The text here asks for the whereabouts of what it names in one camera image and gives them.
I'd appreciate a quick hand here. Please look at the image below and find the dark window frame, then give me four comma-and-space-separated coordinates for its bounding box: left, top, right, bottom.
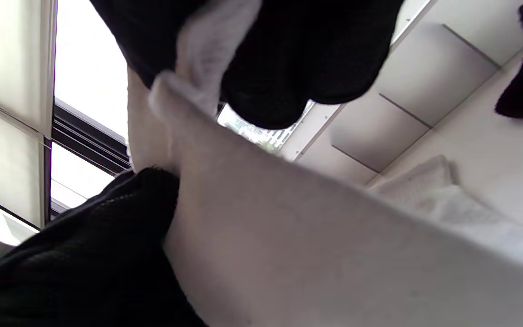
44, 98, 133, 221

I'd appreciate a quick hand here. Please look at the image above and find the person's right hand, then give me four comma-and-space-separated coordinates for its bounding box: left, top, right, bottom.
0, 0, 405, 327

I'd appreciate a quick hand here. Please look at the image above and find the clear plastic divided organizer box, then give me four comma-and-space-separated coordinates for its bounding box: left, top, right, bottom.
280, 0, 523, 187

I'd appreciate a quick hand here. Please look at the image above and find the white sock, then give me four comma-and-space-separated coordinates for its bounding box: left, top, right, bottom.
366, 154, 523, 273
127, 0, 523, 327

